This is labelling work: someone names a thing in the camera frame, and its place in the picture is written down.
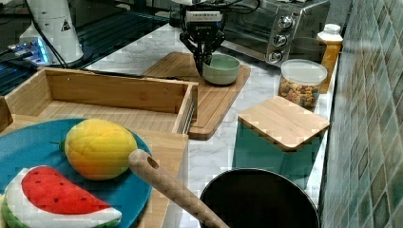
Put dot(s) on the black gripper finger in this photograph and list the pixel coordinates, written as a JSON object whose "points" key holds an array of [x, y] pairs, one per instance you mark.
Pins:
{"points": [[207, 58], [195, 55]]}

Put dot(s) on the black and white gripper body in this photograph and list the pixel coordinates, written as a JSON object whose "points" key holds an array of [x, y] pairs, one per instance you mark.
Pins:
{"points": [[202, 30]]}

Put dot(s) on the light green ceramic cup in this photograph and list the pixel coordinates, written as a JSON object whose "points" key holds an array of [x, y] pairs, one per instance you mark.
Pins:
{"points": [[222, 70]]}

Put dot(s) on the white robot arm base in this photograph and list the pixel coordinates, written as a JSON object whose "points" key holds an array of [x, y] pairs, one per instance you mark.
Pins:
{"points": [[52, 32]]}

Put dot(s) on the bamboo cutting board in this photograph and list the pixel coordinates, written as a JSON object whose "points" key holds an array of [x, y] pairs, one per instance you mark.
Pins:
{"points": [[214, 101]]}

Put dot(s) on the stainless steel toaster oven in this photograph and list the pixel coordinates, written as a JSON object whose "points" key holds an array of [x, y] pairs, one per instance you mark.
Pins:
{"points": [[267, 32]]}

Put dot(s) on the wooden drawer box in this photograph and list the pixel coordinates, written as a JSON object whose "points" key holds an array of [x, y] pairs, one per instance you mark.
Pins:
{"points": [[153, 109]]}

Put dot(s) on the clear jar with snacks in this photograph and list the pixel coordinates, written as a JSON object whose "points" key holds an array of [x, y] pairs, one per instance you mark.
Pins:
{"points": [[301, 81]]}

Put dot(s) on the teal canister with wooden lid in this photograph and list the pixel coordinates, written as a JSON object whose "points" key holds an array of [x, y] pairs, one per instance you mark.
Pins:
{"points": [[279, 136]]}

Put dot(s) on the orange juice bottle white cap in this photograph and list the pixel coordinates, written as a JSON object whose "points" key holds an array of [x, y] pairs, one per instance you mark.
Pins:
{"points": [[333, 40]]}

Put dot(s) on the plush yellow mango toy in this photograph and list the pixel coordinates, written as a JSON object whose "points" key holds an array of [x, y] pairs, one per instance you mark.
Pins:
{"points": [[99, 149]]}

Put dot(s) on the blue round plate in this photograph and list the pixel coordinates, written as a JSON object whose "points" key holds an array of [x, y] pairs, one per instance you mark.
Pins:
{"points": [[38, 144]]}

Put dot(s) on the plush watermelon slice toy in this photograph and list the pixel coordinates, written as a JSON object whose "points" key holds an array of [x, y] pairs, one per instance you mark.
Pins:
{"points": [[41, 197]]}

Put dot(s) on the metal drawer slide rail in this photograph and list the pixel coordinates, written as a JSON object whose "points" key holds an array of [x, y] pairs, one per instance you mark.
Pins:
{"points": [[189, 118]]}

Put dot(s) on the black pan with wooden handle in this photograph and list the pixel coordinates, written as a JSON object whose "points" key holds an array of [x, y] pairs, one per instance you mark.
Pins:
{"points": [[238, 198]]}

